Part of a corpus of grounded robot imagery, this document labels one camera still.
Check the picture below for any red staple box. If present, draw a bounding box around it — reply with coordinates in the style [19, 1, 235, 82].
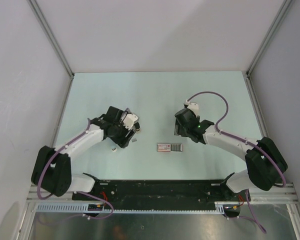
[156, 143, 183, 152]

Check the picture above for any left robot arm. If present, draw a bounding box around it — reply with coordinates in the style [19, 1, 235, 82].
[31, 106, 141, 200]

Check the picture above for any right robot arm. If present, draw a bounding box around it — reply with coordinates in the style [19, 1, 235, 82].
[174, 107, 288, 201]

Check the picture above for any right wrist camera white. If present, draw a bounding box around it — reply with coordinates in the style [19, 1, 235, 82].
[183, 100, 199, 117]

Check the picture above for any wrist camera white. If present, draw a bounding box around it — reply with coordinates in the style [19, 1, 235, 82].
[183, 100, 199, 117]
[120, 108, 141, 132]

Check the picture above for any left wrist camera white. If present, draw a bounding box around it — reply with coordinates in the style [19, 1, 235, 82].
[120, 108, 141, 132]

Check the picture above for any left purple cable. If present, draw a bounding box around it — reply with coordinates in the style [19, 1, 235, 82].
[36, 117, 115, 226]

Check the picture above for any purple cable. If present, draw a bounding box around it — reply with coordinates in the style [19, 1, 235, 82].
[184, 91, 286, 235]
[36, 117, 115, 226]

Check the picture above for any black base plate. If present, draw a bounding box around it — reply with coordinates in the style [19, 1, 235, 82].
[71, 178, 251, 210]

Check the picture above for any grey cable duct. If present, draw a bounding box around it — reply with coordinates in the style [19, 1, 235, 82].
[34, 201, 226, 215]

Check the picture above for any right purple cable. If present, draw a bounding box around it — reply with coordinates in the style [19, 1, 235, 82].
[184, 91, 286, 235]

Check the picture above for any aluminium rail frame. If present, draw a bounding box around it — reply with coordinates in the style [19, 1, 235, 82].
[26, 183, 299, 204]

